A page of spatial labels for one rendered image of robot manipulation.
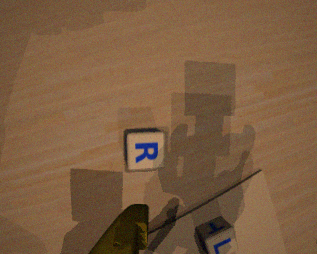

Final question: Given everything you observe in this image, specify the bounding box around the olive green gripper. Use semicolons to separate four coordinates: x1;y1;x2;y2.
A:
88;204;149;254

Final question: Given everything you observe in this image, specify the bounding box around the grey block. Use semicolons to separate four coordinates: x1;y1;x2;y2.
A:
195;216;239;254
124;128;165;171

